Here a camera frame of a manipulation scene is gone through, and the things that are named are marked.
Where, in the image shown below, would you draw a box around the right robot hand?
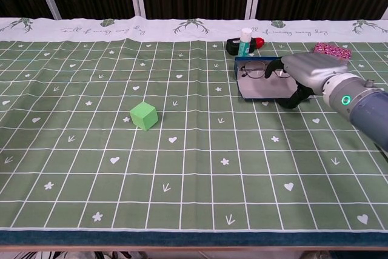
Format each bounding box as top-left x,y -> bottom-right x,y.
264,52 -> 350,110

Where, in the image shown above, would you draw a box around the blue glasses case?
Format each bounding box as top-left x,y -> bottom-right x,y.
235,55 -> 301,104

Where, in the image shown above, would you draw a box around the black wire-frame eyeglasses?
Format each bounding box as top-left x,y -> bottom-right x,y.
239,60 -> 292,79

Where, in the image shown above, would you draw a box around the pink patterned small box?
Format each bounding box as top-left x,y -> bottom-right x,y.
313,42 -> 352,60

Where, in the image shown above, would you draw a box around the green white glue stick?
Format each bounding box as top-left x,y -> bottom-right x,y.
236,27 -> 253,58

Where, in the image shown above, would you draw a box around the black rectangular device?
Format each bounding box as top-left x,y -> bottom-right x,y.
226,37 -> 258,57

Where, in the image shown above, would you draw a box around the green grid tablecloth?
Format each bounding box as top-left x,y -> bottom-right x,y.
0,15 -> 388,247

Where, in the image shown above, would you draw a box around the green cube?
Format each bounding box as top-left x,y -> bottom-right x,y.
129,101 -> 159,132

